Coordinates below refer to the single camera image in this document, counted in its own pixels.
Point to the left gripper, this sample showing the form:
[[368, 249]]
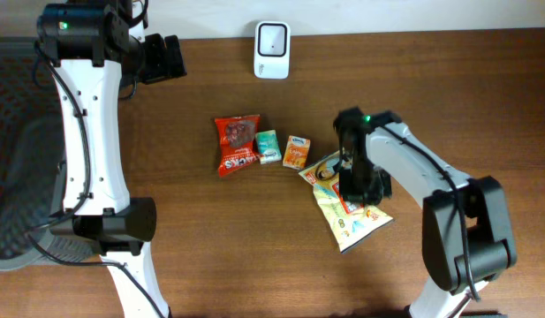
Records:
[[163, 67]]

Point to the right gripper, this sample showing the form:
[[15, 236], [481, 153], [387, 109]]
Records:
[[369, 191]]

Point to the yellow snack bag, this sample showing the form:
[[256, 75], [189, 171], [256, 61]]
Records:
[[350, 223]]

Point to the orange tissue pack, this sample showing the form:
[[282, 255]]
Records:
[[296, 152]]

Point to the teal tissue pack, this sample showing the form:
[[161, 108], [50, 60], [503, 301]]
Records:
[[268, 147]]

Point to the red snack bag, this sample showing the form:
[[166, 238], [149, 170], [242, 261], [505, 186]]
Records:
[[236, 141]]

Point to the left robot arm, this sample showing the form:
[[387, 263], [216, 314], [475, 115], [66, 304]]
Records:
[[94, 49]]

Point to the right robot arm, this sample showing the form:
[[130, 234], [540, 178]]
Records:
[[467, 238]]

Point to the white barcode scanner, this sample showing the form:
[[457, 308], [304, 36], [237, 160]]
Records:
[[272, 49]]

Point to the grey plastic mesh basket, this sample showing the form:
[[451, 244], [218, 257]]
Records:
[[32, 173]]

